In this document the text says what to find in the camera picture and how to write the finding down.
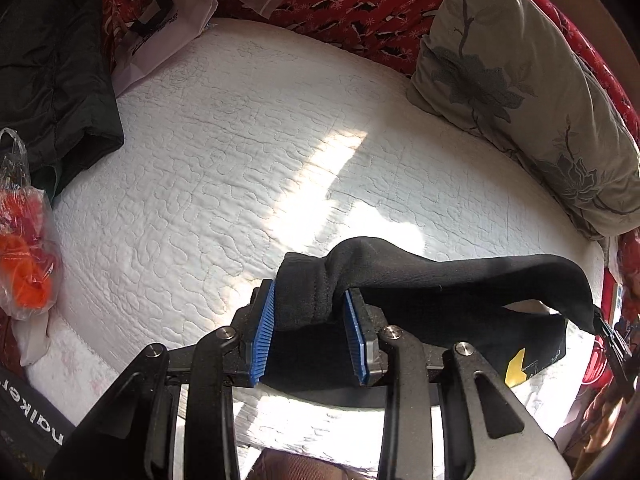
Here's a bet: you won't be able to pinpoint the black pants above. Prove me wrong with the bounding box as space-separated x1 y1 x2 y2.
262 237 596 408

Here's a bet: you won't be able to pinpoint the white quilted bed cover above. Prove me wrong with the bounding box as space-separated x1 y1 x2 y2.
24 17 609 478

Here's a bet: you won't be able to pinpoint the plastic bag with orange items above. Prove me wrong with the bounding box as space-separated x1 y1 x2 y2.
1 128 63 321

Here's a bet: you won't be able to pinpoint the beige floral pillow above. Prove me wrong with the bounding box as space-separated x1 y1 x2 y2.
408 0 639 240

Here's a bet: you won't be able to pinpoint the dark green jacket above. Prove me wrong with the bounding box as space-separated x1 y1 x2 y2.
1 0 124 198

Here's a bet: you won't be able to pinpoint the red patterned bedsheet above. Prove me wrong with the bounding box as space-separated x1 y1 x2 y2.
102 0 639 136

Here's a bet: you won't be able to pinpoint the white paper shopping bag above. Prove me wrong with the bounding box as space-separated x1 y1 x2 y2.
112 0 218 96

